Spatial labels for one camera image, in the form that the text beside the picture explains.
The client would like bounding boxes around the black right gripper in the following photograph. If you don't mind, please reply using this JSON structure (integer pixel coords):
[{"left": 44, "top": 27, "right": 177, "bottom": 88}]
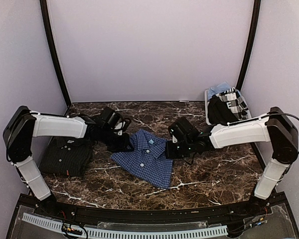
[{"left": 165, "top": 139, "right": 194, "bottom": 159}]

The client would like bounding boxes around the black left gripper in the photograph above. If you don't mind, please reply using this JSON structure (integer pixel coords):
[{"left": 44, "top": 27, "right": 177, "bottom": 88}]
[{"left": 100, "top": 127, "right": 134, "bottom": 153}]

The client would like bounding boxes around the blue checkered long sleeve shirt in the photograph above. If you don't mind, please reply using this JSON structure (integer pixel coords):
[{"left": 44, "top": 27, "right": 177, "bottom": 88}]
[{"left": 111, "top": 129, "right": 173, "bottom": 189}]

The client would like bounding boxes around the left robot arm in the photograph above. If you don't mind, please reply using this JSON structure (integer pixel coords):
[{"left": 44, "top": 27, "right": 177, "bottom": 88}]
[{"left": 2, "top": 106, "right": 133, "bottom": 217}]

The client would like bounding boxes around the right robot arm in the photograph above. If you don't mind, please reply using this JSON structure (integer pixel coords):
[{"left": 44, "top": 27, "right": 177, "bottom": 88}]
[{"left": 165, "top": 107, "right": 299, "bottom": 216}]

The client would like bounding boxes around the black garment in basket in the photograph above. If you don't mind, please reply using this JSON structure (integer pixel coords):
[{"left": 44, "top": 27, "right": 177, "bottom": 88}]
[{"left": 207, "top": 95, "right": 238, "bottom": 124}]

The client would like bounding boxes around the folded black striped shirt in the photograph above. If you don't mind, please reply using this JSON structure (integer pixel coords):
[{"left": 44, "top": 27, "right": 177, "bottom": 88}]
[{"left": 39, "top": 137, "right": 93, "bottom": 177}]

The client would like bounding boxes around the black white plaid shirt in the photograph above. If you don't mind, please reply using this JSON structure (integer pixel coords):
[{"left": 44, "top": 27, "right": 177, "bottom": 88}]
[{"left": 216, "top": 87, "right": 250, "bottom": 120}]

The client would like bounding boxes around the light blue shirt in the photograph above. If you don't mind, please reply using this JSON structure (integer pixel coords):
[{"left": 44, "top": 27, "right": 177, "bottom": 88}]
[{"left": 207, "top": 82, "right": 232, "bottom": 101}]

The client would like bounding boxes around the white plastic laundry basket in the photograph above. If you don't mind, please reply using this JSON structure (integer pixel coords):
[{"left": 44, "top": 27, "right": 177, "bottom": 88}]
[{"left": 205, "top": 90, "right": 251, "bottom": 124}]

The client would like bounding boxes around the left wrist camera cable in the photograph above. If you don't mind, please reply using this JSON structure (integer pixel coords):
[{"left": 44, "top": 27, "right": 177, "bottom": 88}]
[{"left": 114, "top": 118, "right": 132, "bottom": 136}]

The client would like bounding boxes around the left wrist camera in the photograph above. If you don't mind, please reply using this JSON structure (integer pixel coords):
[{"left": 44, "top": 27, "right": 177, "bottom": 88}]
[{"left": 100, "top": 107, "right": 121, "bottom": 128}]

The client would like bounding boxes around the black front rail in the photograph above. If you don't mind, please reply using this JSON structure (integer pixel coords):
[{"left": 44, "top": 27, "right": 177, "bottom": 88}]
[{"left": 17, "top": 193, "right": 287, "bottom": 225}]

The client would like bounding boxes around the white slotted cable duct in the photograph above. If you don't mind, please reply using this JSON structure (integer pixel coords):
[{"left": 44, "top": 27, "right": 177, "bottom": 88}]
[{"left": 21, "top": 213, "right": 228, "bottom": 239}]

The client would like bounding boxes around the left black corner post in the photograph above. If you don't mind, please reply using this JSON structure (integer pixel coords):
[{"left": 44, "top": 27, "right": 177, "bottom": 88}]
[{"left": 39, "top": 0, "right": 72, "bottom": 107}]

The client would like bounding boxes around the black corner post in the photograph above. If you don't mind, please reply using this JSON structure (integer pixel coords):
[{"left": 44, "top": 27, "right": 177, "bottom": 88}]
[
  {"left": 236, "top": 0, "right": 261, "bottom": 91},
  {"left": 39, "top": 0, "right": 72, "bottom": 107}
]

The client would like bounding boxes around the right black corner post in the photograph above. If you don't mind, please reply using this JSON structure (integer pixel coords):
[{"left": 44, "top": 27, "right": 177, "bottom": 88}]
[{"left": 236, "top": 0, "right": 261, "bottom": 91}]

